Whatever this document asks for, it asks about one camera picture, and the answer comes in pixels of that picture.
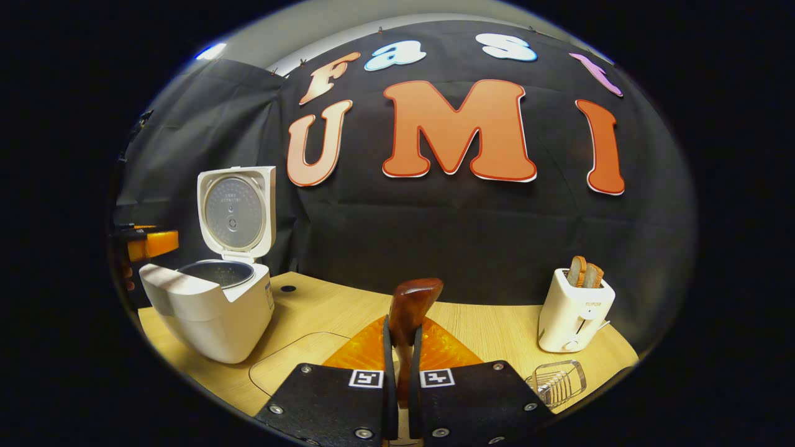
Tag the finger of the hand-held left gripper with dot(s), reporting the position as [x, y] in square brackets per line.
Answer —
[155, 244]

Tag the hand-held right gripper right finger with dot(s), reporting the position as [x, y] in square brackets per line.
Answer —
[415, 385]

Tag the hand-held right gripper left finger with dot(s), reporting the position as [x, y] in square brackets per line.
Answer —
[390, 385]

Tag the brown wooden spoon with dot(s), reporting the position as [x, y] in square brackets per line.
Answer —
[413, 304]

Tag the white rice cooker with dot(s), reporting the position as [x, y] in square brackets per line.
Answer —
[211, 316]

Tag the black backdrop cloth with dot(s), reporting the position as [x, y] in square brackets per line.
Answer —
[435, 236]

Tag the white toaster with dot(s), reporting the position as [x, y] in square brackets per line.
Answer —
[571, 316]

